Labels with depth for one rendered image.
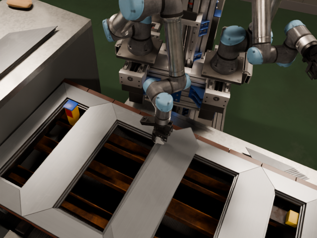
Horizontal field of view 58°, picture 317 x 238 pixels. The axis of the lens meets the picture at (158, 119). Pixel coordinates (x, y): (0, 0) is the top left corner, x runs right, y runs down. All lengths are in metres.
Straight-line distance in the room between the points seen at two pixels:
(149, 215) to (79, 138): 0.54
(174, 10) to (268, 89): 2.17
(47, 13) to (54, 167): 1.01
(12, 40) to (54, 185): 0.85
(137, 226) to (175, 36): 0.84
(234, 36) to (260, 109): 1.56
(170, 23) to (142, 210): 0.82
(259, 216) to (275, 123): 1.62
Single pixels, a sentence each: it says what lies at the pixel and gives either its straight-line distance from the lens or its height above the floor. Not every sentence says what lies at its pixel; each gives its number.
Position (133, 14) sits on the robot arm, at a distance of 1.16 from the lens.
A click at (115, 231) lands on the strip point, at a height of 0.85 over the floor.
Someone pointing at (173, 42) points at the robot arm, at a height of 1.36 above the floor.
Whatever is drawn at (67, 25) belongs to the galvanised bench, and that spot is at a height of 1.05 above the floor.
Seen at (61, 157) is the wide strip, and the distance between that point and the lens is 1.53.
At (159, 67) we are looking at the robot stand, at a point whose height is 0.95.
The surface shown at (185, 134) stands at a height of 0.85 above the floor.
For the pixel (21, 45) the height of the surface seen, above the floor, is 1.07.
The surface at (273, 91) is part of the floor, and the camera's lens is 3.25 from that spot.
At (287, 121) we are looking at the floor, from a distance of 3.03.
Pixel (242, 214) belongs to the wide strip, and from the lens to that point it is 1.44.
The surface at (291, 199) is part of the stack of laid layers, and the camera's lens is 1.58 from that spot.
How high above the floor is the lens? 2.14
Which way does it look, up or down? 53 degrees down
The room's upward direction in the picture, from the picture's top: 6 degrees clockwise
